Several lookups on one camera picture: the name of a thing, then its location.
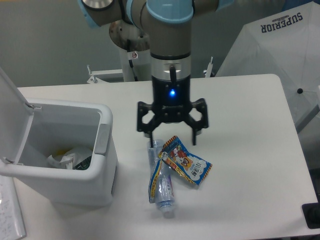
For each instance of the black object at table edge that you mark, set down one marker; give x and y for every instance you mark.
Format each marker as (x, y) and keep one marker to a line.
(311, 213)

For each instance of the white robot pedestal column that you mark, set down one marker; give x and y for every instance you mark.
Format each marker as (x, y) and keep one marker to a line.
(134, 51)

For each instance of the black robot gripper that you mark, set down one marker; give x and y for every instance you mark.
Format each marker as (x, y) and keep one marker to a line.
(171, 100)

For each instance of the white push-lid trash can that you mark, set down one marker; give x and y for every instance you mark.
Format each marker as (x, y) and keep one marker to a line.
(33, 129)

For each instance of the white pedestal base frame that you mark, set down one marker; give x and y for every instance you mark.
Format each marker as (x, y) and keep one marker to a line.
(98, 76)

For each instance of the crushed clear plastic bottle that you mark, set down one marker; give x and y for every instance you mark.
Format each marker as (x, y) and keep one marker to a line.
(160, 189)

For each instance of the white umbrella with text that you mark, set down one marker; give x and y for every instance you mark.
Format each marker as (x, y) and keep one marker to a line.
(286, 44)

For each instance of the blue snack wrapper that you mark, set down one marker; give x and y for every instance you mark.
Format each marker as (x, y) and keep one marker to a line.
(188, 166)

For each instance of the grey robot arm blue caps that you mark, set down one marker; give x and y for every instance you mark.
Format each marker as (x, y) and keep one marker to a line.
(168, 25)

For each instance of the crumpled trash inside can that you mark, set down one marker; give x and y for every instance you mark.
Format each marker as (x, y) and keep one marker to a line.
(78, 158)

